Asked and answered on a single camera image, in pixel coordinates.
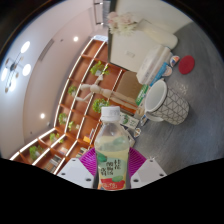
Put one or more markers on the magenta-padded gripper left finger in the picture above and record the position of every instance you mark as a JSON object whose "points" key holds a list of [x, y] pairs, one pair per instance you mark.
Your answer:
{"points": [[75, 171]]}

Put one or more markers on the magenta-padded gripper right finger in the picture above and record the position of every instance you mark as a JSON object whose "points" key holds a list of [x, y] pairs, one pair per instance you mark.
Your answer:
{"points": [[149, 171]]}

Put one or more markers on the clear drink bottle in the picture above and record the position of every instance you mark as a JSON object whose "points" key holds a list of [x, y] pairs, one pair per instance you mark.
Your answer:
{"points": [[111, 150]]}

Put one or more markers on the green-white drink carton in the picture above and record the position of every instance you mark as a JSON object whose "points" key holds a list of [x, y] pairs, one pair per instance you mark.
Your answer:
{"points": [[130, 120]]}

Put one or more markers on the white mug, triangle pattern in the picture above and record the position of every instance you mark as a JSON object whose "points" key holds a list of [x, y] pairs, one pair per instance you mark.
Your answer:
{"points": [[175, 106]]}

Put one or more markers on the green-white box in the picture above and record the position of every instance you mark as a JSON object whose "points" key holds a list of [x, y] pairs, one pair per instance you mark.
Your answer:
{"points": [[143, 95]]}

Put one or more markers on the wooden artist mannequin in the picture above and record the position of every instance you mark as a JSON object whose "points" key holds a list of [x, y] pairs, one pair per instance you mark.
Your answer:
{"points": [[100, 91]]}

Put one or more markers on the small white painted ornament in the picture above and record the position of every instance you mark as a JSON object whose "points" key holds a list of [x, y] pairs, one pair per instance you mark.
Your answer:
{"points": [[174, 61], [167, 71]]}

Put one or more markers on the white flat box stack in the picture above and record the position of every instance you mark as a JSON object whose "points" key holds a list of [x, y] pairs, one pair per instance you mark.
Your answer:
{"points": [[153, 63]]}

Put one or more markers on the flat round red coaster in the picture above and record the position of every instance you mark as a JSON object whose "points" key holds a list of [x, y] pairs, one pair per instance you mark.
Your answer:
{"points": [[186, 64]]}

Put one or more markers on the ceiling lights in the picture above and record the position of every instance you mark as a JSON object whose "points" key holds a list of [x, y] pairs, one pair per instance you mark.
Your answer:
{"points": [[26, 69]]}

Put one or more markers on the wooden wall shelf unit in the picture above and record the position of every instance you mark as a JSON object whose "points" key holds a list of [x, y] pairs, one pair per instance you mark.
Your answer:
{"points": [[73, 133]]}

